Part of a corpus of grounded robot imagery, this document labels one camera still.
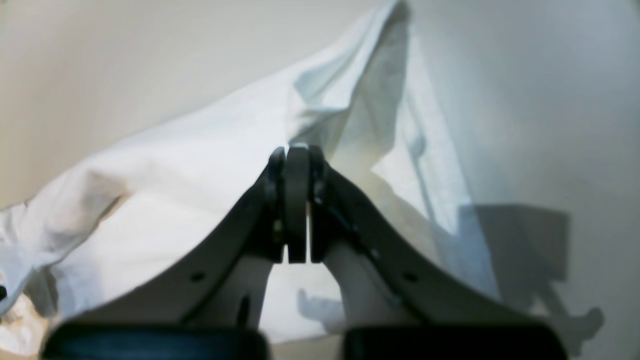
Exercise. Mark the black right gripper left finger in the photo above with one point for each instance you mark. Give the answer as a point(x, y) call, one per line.
point(208, 305)

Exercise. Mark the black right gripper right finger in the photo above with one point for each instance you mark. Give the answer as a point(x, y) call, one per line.
point(397, 304)

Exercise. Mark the white printed t-shirt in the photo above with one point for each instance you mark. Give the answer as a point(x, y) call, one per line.
point(120, 216)

